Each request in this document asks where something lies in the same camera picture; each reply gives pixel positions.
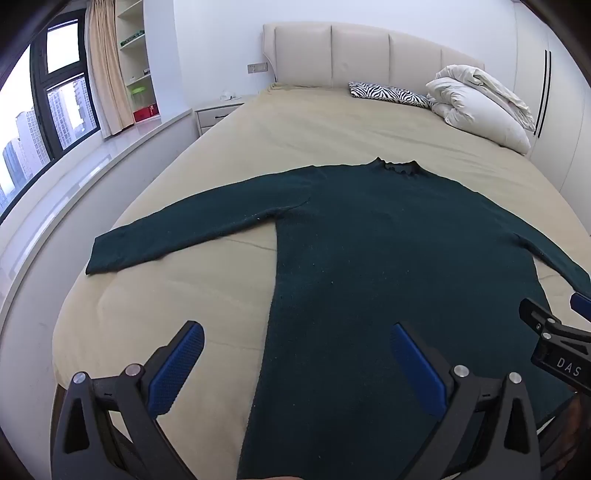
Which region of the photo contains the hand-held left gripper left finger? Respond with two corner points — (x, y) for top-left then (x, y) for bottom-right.
(50, 320), (205, 480)

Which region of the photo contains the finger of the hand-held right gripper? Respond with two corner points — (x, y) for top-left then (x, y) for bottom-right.
(519, 298), (591, 343)
(570, 291), (591, 320)

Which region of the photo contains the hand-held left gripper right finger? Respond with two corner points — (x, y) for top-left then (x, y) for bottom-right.
(390, 322), (541, 480)

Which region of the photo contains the dark green sweater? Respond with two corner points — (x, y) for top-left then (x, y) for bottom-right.
(86, 157), (591, 480)

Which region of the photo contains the white wardrobe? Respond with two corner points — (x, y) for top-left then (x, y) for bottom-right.
(512, 0), (591, 208)

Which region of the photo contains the white window sill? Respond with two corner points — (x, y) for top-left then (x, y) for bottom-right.
(0, 107), (195, 324)

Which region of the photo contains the white folded duvet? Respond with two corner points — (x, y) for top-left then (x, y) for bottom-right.
(425, 65), (536, 155)

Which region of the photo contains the white nightstand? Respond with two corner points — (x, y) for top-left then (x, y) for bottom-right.
(194, 95), (254, 136)

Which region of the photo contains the bed with beige sheet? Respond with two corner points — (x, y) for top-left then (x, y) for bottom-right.
(51, 83), (591, 480)

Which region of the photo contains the zebra print pillow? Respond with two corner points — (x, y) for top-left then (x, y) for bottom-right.
(348, 82), (432, 109)

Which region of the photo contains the beige curtain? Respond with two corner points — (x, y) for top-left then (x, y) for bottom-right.
(85, 0), (134, 137)

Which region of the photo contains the white open shelf unit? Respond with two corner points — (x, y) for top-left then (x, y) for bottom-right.
(115, 0), (160, 123)

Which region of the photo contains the cream padded headboard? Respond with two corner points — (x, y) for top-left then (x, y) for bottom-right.
(262, 22), (485, 93)

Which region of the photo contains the black framed window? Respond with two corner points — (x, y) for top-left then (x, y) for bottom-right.
(0, 9), (101, 217)

